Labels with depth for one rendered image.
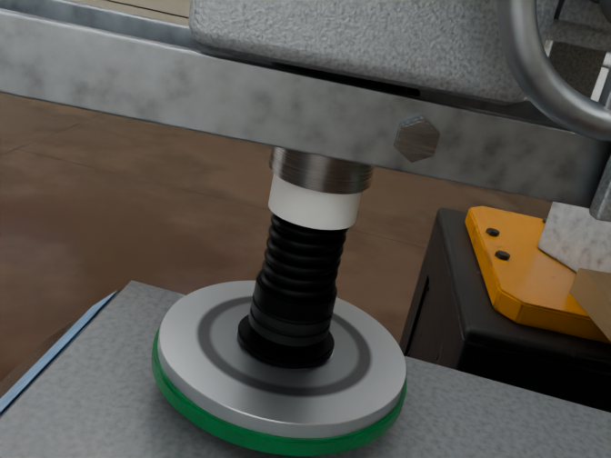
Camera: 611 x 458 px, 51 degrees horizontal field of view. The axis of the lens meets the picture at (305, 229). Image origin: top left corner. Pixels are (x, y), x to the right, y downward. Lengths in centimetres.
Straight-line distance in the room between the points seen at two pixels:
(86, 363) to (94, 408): 6
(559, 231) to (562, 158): 88
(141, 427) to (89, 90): 26
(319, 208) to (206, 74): 13
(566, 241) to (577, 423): 68
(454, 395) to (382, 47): 39
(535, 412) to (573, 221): 69
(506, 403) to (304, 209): 31
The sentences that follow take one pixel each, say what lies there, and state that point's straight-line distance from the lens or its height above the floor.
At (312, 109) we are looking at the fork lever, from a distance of 42.
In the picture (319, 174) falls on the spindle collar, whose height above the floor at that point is 109.
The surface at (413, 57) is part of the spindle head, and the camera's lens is 37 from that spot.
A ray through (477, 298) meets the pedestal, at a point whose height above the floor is 74.
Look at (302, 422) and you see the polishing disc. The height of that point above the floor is 92.
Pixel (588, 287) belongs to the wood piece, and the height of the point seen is 82.
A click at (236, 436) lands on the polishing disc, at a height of 90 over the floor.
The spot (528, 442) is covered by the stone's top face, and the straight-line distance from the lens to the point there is 64.
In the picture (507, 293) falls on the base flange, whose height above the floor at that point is 78.
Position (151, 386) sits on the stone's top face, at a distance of 58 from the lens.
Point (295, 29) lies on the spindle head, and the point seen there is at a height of 119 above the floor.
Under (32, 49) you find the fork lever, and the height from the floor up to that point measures 114.
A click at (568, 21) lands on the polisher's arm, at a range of 40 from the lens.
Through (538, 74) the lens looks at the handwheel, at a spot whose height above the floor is 119.
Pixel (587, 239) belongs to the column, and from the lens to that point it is 130.
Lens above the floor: 122
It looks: 22 degrees down
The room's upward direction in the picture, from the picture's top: 12 degrees clockwise
